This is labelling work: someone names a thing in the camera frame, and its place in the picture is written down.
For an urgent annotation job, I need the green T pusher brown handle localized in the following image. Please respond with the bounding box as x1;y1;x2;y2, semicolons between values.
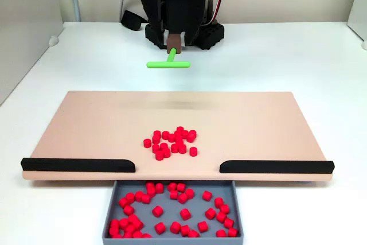
146;34;191;69

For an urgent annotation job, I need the grey rectangular container tray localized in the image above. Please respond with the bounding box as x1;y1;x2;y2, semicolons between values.
102;180;244;245

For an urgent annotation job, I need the white side panel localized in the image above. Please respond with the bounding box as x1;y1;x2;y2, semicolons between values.
347;0;367;42
0;0;64;106

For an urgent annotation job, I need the beige flat board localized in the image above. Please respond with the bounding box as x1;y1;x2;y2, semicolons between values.
21;90;335;184

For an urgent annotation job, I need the thin white cable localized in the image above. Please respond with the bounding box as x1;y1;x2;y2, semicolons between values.
119;0;132;24

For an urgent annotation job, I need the black edge rail strip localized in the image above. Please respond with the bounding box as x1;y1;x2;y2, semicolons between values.
20;157;136;174
219;159;335;174

